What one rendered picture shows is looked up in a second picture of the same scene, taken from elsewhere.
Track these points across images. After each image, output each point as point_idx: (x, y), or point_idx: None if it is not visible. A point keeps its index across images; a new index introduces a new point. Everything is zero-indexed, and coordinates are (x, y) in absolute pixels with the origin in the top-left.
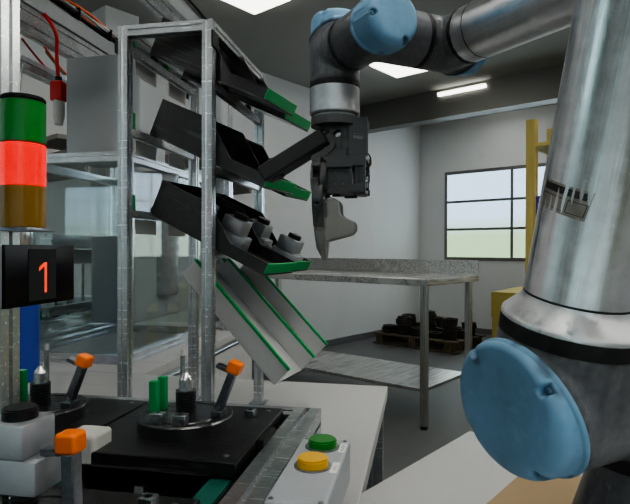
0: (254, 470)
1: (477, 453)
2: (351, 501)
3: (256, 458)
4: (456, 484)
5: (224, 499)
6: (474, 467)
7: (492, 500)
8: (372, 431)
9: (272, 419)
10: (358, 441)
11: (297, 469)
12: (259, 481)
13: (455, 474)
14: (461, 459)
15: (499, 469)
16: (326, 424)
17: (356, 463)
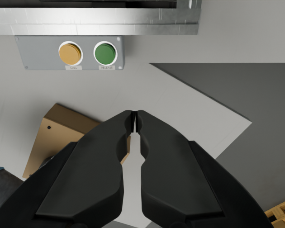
0: (48, 15)
1: (212, 123)
2: (135, 59)
3: (68, 9)
4: (167, 111)
5: (1, 9)
6: (191, 121)
7: (83, 135)
8: (257, 59)
9: (141, 0)
10: (235, 51)
11: (60, 45)
12: (34, 24)
13: (180, 111)
14: (202, 115)
15: (189, 131)
16: (282, 16)
17: (192, 54)
